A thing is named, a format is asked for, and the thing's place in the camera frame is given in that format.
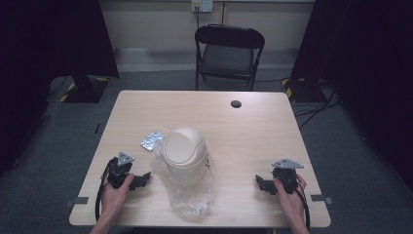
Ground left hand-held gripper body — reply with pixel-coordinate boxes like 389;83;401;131
106;151;135;190

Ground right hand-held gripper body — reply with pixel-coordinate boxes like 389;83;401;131
271;158;305;195

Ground person's right hand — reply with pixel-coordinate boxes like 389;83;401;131
273;173;308;226

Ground person's left hand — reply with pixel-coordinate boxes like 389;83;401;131
99;173;135;226

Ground silver blister pack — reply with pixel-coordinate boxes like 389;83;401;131
139;130;167;153

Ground grey floor tape strip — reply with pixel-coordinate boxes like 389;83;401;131
310;193;335;206
63;196;90;209

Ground beige swing-lid trash bin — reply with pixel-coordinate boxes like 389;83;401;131
161;127;210;179

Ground clear plastic bag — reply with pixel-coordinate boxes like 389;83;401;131
150;124;217;219

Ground light wooden table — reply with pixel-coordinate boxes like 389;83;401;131
68;90;332;229

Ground black stand base striped tape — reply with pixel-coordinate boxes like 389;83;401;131
281;76;326;104
58;73;110;104

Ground black folding chair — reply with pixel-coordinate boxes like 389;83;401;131
194;23;266;93

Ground dark curtain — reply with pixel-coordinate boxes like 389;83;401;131
289;0;413;191
0;0;120;178

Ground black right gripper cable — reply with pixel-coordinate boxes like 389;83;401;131
285;176;312;231

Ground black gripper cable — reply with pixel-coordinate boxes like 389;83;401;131
94;162;112;222
285;176;312;231

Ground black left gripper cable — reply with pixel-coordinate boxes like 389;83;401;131
94;162;112;222

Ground black floor cables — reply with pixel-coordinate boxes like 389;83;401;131
292;82;343;131

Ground black outlet power cable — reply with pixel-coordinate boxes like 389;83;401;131
194;5;202;31

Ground white wall outlet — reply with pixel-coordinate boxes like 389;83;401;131
191;0;214;14

